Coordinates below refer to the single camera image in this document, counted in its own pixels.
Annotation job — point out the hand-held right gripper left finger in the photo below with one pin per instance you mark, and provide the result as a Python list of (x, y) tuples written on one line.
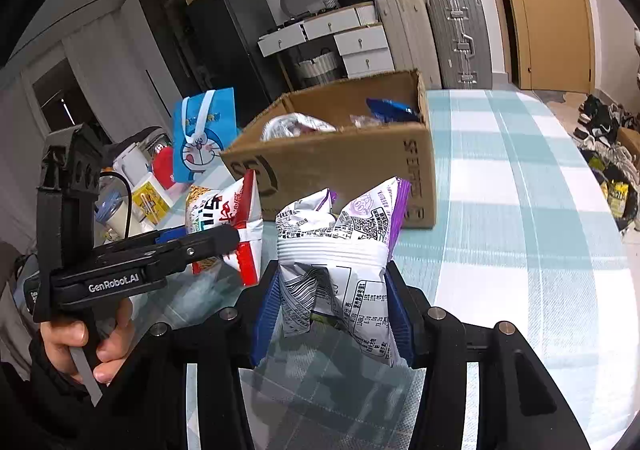
[(265, 315)]

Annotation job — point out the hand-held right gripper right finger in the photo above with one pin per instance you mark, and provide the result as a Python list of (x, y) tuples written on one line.
[(400, 325)]

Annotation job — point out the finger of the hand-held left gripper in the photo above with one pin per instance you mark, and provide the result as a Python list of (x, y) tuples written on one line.
[(200, 247), (167, 235)]

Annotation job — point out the red white snack packet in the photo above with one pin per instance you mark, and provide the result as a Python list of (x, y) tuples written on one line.
[(245, 215)]

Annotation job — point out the white purple snack packet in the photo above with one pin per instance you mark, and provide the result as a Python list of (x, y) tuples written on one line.
[(340, 250)]

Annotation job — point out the person's left forearm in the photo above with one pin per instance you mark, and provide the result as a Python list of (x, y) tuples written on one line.
[(40, 410)]

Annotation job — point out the person's left hand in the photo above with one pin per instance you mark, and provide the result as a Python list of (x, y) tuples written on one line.
[(62, 337)]

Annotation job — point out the yellow carton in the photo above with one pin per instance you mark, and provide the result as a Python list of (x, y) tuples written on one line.
[(150, 202)]

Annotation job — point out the glass jar with blue lid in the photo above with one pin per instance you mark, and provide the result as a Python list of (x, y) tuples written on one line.
[(112, 215)]

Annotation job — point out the white jar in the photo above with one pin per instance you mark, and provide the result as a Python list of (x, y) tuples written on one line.
[(132, 160)]

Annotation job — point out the blue cartoon bag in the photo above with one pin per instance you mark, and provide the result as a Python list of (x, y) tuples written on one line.
[(205, 150)]

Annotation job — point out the black refrigerator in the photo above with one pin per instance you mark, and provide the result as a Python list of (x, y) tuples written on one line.
[(225, 40)]

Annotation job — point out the clear snack packet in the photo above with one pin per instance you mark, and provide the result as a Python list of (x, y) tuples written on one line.
[(365, 120)]

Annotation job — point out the woven laundry basket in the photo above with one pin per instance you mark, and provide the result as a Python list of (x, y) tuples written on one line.
[(315, 69)]

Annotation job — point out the dark brown wardrobe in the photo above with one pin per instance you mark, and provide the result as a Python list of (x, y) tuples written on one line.
[(160, 15)]

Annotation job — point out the blue snack packet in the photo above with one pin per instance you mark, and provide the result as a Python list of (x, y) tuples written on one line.
[(392, 110)]

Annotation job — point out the white desk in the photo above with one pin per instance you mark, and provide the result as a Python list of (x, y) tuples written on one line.
[(300, 32)]

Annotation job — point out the white drawer cabinet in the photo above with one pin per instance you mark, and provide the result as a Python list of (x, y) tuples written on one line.
[(365, 52)]

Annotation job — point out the pile of shoes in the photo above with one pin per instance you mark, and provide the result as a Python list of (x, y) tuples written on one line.
[(607, 150)]

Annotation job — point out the beige suitcase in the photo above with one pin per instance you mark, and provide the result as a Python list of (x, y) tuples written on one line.
[(407, 40)]

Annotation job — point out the silver suitcase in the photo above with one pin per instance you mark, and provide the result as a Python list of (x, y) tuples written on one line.
[(460, 40)]

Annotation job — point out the wooden door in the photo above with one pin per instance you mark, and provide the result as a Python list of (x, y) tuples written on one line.
[(545, 5)]

